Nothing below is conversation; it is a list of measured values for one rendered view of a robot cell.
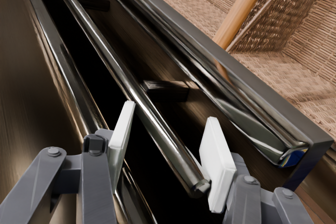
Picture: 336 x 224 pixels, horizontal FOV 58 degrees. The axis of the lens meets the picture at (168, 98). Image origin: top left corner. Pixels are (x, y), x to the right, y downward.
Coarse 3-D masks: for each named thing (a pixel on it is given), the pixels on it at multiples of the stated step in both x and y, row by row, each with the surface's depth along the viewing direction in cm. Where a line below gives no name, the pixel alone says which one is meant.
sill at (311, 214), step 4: (300, 200) 43; (304, 204) 43; (308, 208) 42; (308, 212) 41; (312, 212) 42; (312, 216) 41; (316, 216) 42; (312, 220) 40; (316, 220) 41; (320, 220) 41
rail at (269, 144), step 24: (120, 0) 32; (144, 0) 30; (144, 24) 28; (168, 24) 26; (168, 48) 25; (192, 48) 23; (192, 72) 23; (216, 72) 21; (216, 96) 20; (240, 96) 19; (240, 120) 19; (264, 120) 17; (264, 144) 17; (288, 144) 16
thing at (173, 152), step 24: (72, 0) 35; (96, 0) 38; (96, 24) 31; (96, 48) 28; (120, 72) 24; (144, 96) 22; (168, 96) 25; (144, 120) 21; (168, 144) 19; (192, 168) 17; (192, 192) 17
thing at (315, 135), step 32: (160, 0) 33; (64, 32) 56; (128, 32) 35; (192, 32) 27; (96, 64) 43; (128, 64) 35; (160, 64) 30; (224, 64) 23; (96, 96) 43; (192, 96) 26; (192, 128) 26; (224, 128) 23; (320, 128) 19; (128, 160) 35; (160, 160) 30; (256, 160) 20; (160, 192) 30
